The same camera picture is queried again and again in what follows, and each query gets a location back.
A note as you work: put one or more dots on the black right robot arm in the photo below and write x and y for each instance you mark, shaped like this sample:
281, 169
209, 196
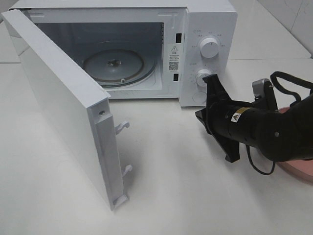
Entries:
278, 123

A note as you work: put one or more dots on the lower white microwave knob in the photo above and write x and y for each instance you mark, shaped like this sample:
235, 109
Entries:
201, 74

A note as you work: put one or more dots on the white microwave door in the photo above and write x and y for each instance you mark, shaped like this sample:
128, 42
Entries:
75, 105

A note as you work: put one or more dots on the pink round plate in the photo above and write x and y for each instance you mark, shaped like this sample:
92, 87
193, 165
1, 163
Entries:
299, 169

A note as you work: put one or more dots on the white microwave oven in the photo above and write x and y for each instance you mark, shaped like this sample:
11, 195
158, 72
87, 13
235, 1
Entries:
132, 49

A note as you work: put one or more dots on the white microwave knob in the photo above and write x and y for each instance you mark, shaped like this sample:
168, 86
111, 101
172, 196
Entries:
201, 74
209, 47

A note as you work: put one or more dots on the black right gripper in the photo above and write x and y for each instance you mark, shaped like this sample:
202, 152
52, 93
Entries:
229, 121

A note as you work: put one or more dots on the upper white microwave knob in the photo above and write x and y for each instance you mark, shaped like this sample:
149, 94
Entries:
209, 47

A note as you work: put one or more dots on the round white door button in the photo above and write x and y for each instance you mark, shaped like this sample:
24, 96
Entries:
199, 97

